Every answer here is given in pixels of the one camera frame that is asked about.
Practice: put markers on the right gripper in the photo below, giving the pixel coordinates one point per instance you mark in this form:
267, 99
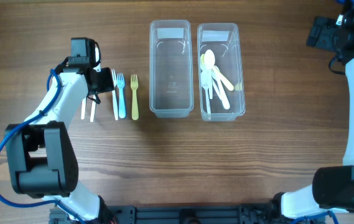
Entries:
322, 30

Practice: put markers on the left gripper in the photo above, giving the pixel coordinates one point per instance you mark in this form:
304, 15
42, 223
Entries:
108, 82

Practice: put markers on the white plastic fork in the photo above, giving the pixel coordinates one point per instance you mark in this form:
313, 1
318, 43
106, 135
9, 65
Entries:
93, 109
83, 109
115, 103

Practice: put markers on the light blue plastic fork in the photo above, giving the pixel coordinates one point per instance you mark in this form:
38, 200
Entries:
121, 85

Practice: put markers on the yellow plastic fork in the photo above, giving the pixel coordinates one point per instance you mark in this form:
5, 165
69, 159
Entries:
134, 87

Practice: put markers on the translucent white plastic spoon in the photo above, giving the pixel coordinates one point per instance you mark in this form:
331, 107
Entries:
209, 61

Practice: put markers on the yellow plastic spoon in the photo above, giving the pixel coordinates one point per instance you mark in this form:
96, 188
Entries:
218, 75

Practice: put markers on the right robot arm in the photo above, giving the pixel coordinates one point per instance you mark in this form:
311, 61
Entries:
332, 188

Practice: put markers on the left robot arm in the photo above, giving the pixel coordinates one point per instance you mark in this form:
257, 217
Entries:
42, 163

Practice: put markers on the left clear plastic container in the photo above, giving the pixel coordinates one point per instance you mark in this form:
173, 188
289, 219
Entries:
171, 69

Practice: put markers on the clear plastic container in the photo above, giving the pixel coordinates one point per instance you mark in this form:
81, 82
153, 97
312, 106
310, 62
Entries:
171, 69
224, 40

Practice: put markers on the right clear plastic container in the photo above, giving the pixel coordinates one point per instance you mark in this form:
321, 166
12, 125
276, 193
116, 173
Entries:
224, 40

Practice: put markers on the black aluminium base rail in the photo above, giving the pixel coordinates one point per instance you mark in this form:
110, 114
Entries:
240, 214

